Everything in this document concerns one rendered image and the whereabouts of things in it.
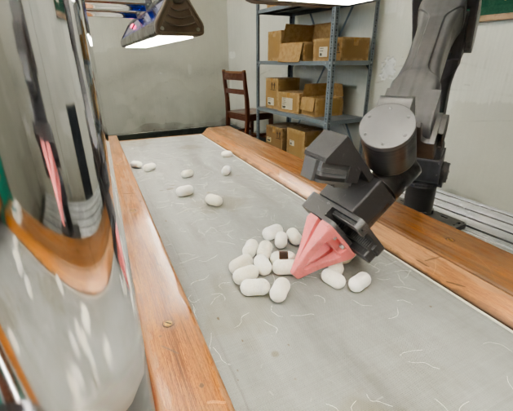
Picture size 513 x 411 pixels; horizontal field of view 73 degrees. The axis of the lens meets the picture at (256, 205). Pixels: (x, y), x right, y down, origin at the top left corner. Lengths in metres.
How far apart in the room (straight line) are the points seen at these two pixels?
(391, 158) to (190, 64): 4.73
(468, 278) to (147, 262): 0.40
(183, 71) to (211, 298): 4.67
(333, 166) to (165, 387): 0.26
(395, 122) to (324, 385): 0.26
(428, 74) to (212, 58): 4.72
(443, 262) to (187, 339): 0.34
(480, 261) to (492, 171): 2.06
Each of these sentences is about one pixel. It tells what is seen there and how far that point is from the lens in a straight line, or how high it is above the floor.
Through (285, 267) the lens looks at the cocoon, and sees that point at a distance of 0.45.
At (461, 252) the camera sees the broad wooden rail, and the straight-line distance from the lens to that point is 0.54.
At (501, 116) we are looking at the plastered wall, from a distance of 2.53.
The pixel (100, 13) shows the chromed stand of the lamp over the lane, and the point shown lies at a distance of 1.00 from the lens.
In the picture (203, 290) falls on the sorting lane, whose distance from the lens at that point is 0.44.
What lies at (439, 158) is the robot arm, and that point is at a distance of 0.79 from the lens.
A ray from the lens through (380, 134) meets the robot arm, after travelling 0.39.
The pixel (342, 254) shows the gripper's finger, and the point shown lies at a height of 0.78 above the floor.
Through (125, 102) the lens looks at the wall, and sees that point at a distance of 4.85.
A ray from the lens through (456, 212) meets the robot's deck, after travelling 0.94.
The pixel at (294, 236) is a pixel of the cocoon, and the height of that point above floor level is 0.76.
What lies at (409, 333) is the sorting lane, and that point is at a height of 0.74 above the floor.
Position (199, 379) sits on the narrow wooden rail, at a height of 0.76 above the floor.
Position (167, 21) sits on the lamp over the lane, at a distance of 0.63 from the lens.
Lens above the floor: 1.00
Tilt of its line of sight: 23 degrees down
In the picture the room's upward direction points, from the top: straight up
